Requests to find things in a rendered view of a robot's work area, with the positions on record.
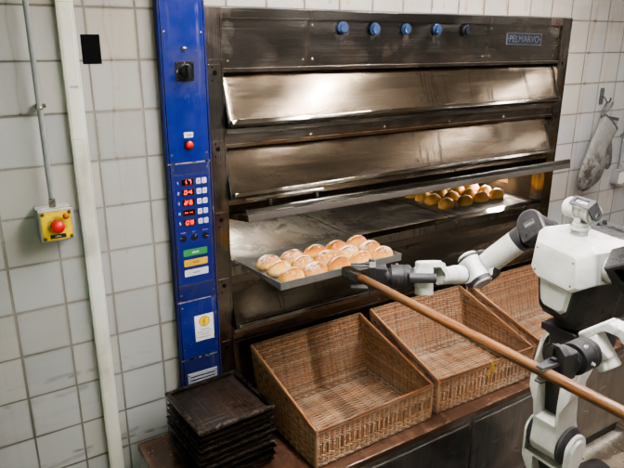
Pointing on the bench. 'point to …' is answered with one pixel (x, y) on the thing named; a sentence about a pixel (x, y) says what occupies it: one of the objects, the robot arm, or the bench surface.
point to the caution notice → (204, 326)
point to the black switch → (185, 71)
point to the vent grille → (201, 375)
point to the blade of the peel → (303, 253)
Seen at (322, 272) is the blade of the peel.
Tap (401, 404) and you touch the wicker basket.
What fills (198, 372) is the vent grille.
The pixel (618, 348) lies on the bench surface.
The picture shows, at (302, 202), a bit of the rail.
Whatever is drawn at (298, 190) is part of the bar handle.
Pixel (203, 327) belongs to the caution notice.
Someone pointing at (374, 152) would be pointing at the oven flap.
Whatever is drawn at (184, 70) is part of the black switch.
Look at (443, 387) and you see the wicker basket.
